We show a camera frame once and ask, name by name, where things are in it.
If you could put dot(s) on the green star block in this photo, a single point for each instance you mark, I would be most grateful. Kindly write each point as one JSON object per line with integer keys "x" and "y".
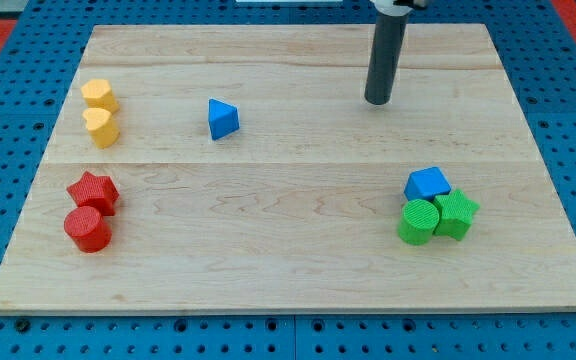
{"x": 456, "y": 213}

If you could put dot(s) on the blue cube block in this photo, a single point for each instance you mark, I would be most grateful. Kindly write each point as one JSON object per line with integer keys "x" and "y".
{"x": 426, "y": 184}

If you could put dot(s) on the light wooden board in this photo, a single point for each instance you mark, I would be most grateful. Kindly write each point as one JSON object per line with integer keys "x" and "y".
{"x": 297, "y": 211}

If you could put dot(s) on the green cylinder block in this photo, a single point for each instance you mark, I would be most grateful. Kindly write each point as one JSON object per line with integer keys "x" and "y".
{"x": 418, "y": 221}

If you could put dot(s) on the yellow hexagon block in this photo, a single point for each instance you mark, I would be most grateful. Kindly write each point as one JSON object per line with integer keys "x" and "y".
{"x": 98, "y": 93}

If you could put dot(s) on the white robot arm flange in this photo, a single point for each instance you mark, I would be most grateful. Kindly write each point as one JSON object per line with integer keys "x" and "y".
{"x": 398, "y": 8}

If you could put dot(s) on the red cylinder block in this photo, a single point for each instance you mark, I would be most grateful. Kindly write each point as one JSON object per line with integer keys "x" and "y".
{"x": 88, "y": 229}

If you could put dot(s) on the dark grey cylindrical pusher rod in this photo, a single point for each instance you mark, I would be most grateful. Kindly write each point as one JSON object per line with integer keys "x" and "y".
{"x": 387, "y": 42}

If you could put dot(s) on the red star block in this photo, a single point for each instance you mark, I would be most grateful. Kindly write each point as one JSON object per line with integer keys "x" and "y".
{"x": 95, "y": 191}

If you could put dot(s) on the yellow heart block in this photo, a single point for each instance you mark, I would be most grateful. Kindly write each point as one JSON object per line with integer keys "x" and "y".
{"x": 101, "y": 127}

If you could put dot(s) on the blue triangle block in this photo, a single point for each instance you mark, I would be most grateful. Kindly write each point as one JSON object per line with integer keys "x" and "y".
{"x": 223, "y": 119}

